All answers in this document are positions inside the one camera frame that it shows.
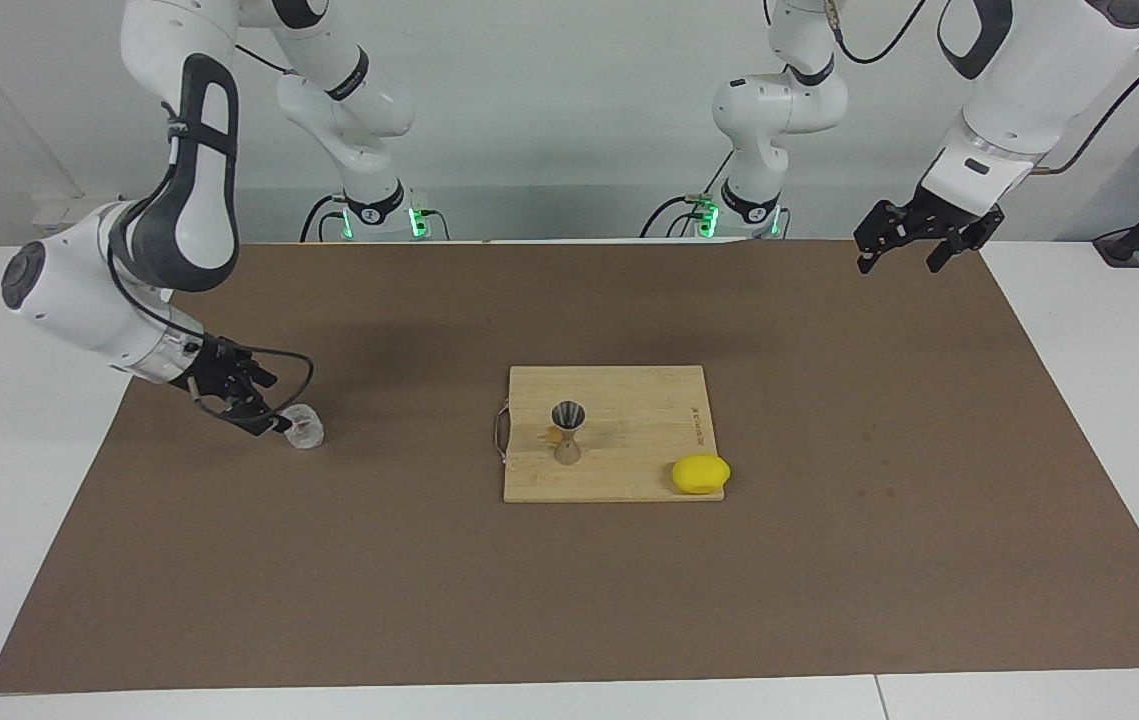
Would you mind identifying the black right base cable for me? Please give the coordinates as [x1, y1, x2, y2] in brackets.
[299, 193, 350, 244]

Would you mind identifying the steel cocktail jigger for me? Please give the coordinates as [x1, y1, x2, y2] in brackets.
[551, 400, 587, 467]

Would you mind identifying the wooden cutting board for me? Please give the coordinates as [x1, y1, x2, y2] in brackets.
[495, 365, 727, 504]

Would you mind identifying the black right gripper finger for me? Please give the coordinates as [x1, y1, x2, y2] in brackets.
[219, 395, 292, 437]
[234, 350, 280, 393]

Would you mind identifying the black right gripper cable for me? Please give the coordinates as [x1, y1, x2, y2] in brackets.
[107, 100, 315, 416]

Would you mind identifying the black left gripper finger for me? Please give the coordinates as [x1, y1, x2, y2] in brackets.
[853, 200, 915, 274]
[927, 205, 1006, 274]

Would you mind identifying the yellow lemon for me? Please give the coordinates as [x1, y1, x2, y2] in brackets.
[671, 454, 732, 496]

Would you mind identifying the black base cable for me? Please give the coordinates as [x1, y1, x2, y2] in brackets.
[299, 193, 350, 244]
[641, 160, 735, 239]

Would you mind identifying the brown table mat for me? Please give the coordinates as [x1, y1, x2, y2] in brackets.
[0, 240, 1139, 694]

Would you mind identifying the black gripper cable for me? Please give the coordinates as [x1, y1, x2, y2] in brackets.
[829, 0, 1139, 176]
[107, 100, 315, 416]

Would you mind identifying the small clear glass cup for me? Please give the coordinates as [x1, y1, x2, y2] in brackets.
[281, 402, 326, 450]

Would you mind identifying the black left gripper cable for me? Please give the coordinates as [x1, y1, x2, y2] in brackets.
[829, 0, 1139, 176]

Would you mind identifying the black left base cable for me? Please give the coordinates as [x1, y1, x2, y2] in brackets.
[641, 160, 735, 239]

